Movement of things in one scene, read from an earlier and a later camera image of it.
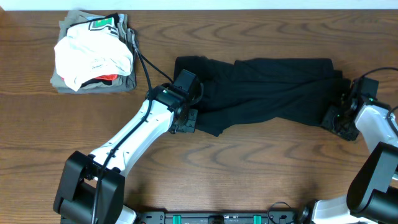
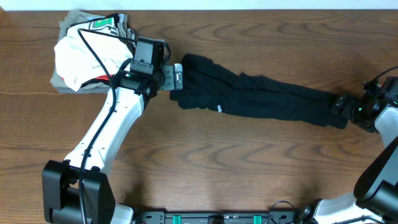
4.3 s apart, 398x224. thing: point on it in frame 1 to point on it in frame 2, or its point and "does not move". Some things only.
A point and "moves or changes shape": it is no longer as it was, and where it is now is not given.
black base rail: (216, 217) does not move
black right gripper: (326, 122) to (346, 109)
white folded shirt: (90, 48) does not move
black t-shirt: (286, 91) moves or changes shape
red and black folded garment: (107, 79) does not move
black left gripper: (191, 126) to (170, 83)
